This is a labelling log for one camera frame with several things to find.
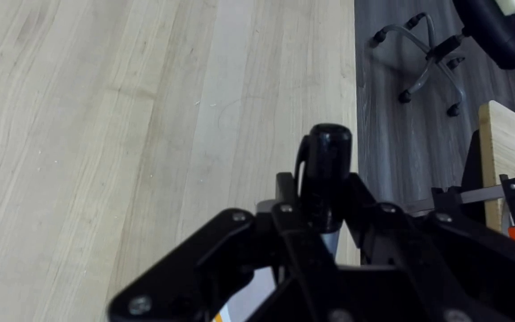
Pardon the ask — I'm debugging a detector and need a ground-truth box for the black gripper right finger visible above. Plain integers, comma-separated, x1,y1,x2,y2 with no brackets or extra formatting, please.
327,170,515,322

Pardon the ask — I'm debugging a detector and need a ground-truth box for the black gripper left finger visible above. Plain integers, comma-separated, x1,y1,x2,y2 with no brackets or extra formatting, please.
105,170,307,322

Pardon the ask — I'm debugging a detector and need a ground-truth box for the orange jar with white lid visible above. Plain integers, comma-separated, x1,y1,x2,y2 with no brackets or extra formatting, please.
210,266,282,322

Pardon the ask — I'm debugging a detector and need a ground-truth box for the small wooden side table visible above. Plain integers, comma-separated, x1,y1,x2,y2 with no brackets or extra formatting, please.
477,98,515,234

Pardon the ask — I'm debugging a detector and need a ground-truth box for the black office chair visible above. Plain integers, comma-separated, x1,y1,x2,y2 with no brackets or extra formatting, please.
368,0,515,118

